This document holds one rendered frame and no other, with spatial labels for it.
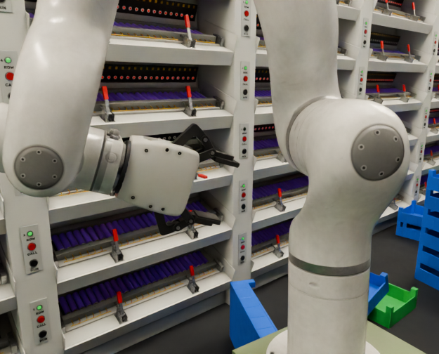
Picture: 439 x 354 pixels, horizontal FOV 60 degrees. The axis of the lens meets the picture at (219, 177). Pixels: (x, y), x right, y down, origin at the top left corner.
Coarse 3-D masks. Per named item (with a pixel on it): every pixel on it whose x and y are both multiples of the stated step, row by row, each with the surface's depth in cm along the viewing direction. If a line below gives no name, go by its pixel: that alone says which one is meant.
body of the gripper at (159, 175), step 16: (128, 144) 50; (144, 144) 51; (160, 144) 51; (128, 160) 49; (144, 160) 51; (160, 160) 51; (176, 160) 52; (192, 160) 53; (128, 176) 51; (144, 176) 51; (160, 176) 52; (176, 176) 53; (192, 176) 54; (128, 192) 51; (144, 192) 52; (160, 192) 53; (176, 192) 53; (144, 208) 53; (160, 208) 53; (176, 208) 54
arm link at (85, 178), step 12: (0, 108) 45; (0, 120) 44; (0, 132) 43; (96, 132) 49; (0, 144) 43; (96, 144) 48; (0, 156) 44; (84, 156) 47; (96, 156) 47; (0, 168) 45; (84, 168) 47; (96, 168) 47; (84, 180) 48
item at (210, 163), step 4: (208, 160) 130; (212, 160) 131; (200, 164) 127; (204, 164) 128; (208, 164) 129; (212, 164) 131; (216, 164) 132; (200, 168) 127; (216, 168) 130; (68, 188) 101; (72, 188) 102; (76, 188) 102; (60, 192) 99; (76, 192) 101
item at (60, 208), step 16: (208, 176) 126; (224, 176) 129; (80, 192) 103; (96, 192) 105; (192, 192) 123; (48, 208) 94; (64, 208) 97; (80, 208) 100; (96, 208) 103; (112, 208) 106
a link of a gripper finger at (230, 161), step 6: (204, 138) 54; (204, 144) 54; (210, 144) 55; (204, 150) 56; (216, 150) 57; (216, 156) 55; (222, 156) 56; (228, 156) 56; (222, 162) 55; (228, 162) 55; (234, 162) 56
